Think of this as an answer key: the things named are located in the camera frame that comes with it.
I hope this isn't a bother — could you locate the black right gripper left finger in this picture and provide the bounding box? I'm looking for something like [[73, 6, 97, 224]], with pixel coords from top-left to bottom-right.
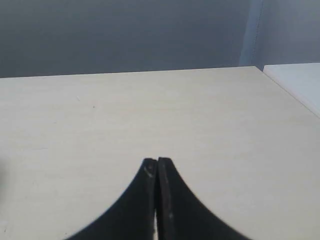
[[68, 158, 157, 240]]

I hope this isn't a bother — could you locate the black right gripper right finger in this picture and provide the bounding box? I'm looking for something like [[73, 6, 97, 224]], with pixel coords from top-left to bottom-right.
[[157, 157, 247, 240]]

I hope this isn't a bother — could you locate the white side table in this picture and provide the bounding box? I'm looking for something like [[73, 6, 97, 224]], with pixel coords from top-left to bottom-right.
[[263, 63, 320, 116]]

